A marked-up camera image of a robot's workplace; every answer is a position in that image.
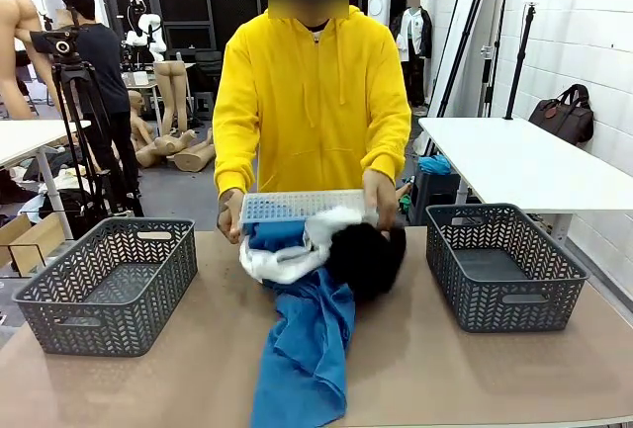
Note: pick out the teal cloth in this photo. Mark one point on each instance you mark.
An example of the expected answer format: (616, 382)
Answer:
(435, 164)

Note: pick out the person in black clothes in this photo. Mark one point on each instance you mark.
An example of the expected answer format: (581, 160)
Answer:
(104, 67)

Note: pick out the black leaning pole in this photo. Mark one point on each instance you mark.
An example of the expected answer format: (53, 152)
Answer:
(457, 0)
(472, 23)

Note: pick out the person's left hand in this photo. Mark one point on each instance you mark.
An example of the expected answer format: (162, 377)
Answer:
(382, 200)

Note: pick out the pale perforated plastic basket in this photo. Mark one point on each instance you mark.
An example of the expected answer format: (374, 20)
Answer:
(297, 203)

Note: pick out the person's left forearm yellow sleeve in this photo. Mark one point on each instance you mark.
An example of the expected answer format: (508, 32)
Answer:
(390, 156)

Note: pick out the tan mannequin legs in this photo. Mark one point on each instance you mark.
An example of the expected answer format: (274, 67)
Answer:
(170, 77)

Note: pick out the tan seated mannequin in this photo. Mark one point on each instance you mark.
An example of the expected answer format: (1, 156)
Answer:
(138, 126)

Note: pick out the black tripod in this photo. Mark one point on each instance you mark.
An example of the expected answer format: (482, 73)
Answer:
(74, 102)

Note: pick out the person in yellow hoodie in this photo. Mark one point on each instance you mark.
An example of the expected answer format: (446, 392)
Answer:
(316, 102)

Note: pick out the cardboard box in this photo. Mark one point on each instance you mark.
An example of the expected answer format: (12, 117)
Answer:
(29, 235)

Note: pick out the tan mannequin body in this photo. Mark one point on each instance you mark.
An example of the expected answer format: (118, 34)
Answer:
(160, 147)
(195, 158)

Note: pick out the black bag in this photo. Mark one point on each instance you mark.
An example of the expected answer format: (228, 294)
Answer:
(69, 205)

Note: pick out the tan mannequin torso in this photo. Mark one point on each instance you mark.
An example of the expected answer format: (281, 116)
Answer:
(20, 18)

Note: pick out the white humanoid robot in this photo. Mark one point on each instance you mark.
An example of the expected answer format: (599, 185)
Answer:
(151, 27)

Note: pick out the black light stand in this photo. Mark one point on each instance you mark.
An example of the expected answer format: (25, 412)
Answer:
(519, 62)

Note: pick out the white table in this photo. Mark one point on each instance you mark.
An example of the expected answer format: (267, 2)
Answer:
(519, 166)
(29, 139)

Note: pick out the black stool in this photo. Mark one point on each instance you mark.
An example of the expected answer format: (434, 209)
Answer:
(205, 104)

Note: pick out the grey woven plastic basket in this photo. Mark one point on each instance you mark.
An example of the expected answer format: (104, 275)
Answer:
(118, 329)
(494, 314)

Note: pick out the white garment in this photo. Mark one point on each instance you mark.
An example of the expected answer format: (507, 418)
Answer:
(282, 265)

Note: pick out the brown leather bag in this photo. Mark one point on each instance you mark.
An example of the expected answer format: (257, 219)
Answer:
(564, 119)

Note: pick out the person's right hand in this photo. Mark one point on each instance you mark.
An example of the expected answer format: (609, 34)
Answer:
(230, 220)

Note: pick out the black office chair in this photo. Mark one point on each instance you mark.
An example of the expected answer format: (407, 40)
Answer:
(207, 64)

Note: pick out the white cylindrical appliance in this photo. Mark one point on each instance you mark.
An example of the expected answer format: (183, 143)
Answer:
(378, 0)

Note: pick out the black garment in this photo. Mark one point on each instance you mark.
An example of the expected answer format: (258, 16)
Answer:
(366, 260)

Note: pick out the person's right forearm yellow sleeve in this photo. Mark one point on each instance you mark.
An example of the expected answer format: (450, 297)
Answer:
(232, 166)

